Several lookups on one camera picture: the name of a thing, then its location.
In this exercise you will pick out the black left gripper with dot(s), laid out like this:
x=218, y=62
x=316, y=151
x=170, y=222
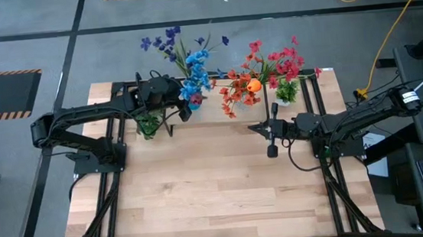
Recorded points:
x=173, y=95

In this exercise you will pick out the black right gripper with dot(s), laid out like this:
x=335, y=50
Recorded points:
x=287, y=128

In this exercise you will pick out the blue glass vase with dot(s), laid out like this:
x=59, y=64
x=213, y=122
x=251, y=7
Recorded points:
x=195, y=107

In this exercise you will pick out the blue artificial flower bunch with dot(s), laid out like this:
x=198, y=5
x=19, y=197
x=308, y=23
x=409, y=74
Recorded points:
x=196, y=74

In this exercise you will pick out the orange artificial tulip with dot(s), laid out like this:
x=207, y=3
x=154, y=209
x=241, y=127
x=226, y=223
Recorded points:
x=254, y=86

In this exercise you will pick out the orange artificial flower bunch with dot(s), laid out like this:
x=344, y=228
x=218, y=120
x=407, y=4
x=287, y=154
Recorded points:
x=237, y=89

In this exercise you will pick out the purple artificial flower bunch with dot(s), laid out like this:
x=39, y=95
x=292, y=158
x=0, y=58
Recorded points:
x=169, y=34

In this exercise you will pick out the red artificial flower bunch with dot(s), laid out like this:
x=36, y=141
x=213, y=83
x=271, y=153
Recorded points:
x=287, y=67

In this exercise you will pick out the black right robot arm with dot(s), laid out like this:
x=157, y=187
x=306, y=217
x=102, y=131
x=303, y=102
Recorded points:
x=361, y=115

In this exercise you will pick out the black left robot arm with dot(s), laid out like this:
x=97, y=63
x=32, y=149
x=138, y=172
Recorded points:
x=80, y=114

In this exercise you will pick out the large-leaf green potted plant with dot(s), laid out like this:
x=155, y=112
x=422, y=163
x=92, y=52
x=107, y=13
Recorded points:
x=148, y=124

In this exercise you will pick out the small green plant white pot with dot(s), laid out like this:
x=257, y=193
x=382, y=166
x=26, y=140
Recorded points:
x=288, y=92

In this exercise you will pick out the white paper sheet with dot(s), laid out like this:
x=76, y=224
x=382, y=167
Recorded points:
x=378, y=165

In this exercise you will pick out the black aluminium table frame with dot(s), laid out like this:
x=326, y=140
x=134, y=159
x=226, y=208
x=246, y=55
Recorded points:
x=332, y=200

